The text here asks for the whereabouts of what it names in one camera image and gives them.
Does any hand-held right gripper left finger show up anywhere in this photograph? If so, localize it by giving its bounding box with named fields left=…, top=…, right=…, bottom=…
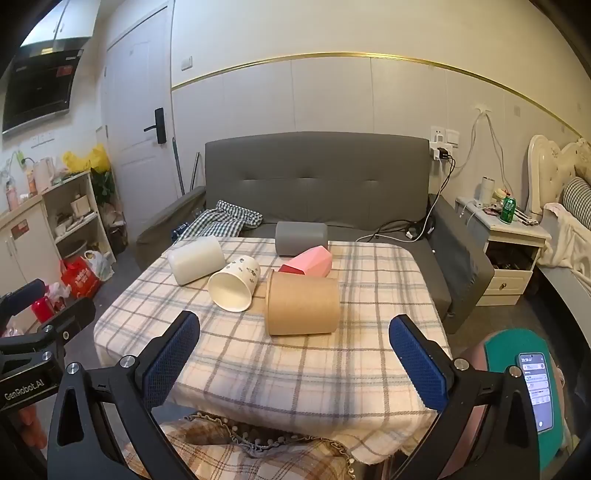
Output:
left=47, top=310, right=201, bottom=480

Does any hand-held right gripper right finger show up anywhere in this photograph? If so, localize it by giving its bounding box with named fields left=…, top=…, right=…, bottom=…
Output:
left=389, top=315, right=542, bottom=480

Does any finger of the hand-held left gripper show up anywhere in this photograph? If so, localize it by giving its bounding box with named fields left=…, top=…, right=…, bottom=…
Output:
left=28, top=298, right=97, bottom=358
left=0, top=279, right=47, bottom=324

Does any white printed paper cup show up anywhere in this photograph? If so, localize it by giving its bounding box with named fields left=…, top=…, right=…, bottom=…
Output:
left=208, top=255, right=262, bottom=313

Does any white frosted plastic cup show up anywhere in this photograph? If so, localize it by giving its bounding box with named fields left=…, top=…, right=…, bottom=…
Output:
left=167, top=235, right=226, bottom=286

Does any brown paper cup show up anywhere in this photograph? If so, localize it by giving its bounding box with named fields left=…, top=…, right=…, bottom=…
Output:
left=265, top=271, right=341, bottom=336

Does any pink faceted cup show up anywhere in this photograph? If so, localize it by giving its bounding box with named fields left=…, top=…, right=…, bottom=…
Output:
left=278, top=246, right=332, bottom=280

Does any grey cup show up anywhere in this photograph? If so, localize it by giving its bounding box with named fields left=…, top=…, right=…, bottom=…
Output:
left=275, top=222, right=329, bottom=256

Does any red bottle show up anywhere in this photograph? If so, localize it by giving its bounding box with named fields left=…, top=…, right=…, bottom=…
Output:
left=31, top=298, right=57, bottom=325

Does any red gift bag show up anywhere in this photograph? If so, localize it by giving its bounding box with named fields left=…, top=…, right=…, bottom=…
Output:
left=61, top=256, right=103, bottom=299

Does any white counter cabinet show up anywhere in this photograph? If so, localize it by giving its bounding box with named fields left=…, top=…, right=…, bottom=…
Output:
left=0, top=198, right=62, bottom=297

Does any white plastic bag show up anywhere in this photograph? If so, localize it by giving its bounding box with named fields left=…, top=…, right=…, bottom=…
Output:
left=83, top=250, right=115, bottom=282

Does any teal round cushion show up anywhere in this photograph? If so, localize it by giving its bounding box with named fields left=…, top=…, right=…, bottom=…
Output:
left=483, top=329, right=576, bottom=470

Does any white open shelf cabinet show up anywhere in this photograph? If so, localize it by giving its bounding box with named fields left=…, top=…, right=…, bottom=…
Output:
left=43, top=171, right=116, bottom=269

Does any pink bottle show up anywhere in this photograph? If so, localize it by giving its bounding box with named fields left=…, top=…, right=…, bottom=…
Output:
left=4, top=180, right=22, bottom=212

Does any fringed beige blanket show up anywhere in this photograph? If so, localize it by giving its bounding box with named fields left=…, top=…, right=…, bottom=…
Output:
left=124, top=411, right=366, bottom=480

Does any plaid tablecloth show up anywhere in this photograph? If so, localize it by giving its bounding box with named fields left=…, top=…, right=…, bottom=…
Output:
left=93, top=237, right=452, bottom=468

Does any pale pink kettle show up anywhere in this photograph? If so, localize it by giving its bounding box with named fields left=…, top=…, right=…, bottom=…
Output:
left=34, top=157, right=57, bottom=193

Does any smartphone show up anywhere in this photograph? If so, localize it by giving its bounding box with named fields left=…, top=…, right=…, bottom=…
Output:
left=517, top=353, right=555, bottom=434

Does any white nightstand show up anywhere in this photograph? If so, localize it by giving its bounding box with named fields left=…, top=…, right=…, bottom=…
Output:
left=455, top=196, right=553, bottom=307

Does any checked cloth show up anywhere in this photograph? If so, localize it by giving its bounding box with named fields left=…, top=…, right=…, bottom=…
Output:
left=178, top=200, right=264, bottom=241

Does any yellow plastic bag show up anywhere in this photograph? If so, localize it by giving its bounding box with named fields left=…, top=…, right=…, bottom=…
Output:
left=63, top=143, right=112, bottom=174

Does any white door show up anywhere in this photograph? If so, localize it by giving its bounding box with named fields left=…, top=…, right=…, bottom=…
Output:
left=102, top=4, right=179, bottom=246

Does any cream bed blanket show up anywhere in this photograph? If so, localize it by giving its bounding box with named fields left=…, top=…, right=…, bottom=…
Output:
left=537, top=203, right=591, bottom=278

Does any black range hood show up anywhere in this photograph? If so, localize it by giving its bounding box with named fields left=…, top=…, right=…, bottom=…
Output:
left=2, top=39, right=89, bottom=136

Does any grey sofa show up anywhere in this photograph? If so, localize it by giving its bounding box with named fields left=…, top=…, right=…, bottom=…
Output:
left=136, top=131, right=496, bottom=335

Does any checked pillow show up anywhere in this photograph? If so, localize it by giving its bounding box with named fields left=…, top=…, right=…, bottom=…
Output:
left=560, top=176, right=591, bottom=218

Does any cream bed headboard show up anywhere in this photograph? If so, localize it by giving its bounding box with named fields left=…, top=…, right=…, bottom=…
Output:
left=527, top=135, right=591, bottom=219

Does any black cable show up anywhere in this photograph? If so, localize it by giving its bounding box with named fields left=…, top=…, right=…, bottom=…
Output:
left=355, top=154, right=458, bottom=243

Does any mop handle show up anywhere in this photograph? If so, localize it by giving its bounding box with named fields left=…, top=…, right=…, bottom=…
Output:
left=172, top=137, right=186, bottom=197

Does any black door lock handle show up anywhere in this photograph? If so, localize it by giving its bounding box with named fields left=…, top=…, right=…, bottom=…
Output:
left=143, top=107, right=166, bottom=144

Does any white wall socket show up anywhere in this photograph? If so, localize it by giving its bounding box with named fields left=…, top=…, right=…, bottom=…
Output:
left=430, top=126, right=461, bottom=148

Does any white cable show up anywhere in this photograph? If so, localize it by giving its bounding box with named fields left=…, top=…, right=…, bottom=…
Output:
left=455, top=105, right=518, bottom=217

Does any white wall cupboard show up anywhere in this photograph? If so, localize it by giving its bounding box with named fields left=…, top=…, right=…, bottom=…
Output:
left=21, top=0, right=101, bottom=48

